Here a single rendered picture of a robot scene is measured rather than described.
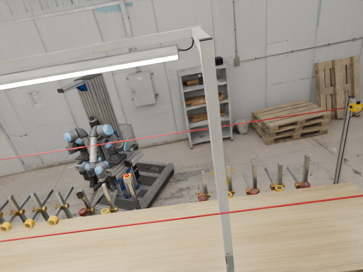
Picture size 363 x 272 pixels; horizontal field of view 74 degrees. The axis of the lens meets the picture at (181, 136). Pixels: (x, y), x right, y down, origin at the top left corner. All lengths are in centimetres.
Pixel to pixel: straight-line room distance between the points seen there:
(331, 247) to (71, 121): 468
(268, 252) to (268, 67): 395
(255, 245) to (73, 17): 432
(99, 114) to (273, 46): 359
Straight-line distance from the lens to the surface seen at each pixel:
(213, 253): 205
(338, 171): 282
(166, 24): 470
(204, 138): 499
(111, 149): 305
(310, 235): 221
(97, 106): 310
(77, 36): 487
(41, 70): 179
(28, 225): 295
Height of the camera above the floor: 257
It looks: 28 degrees down
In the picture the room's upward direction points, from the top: 10 degrees counter-clockwise
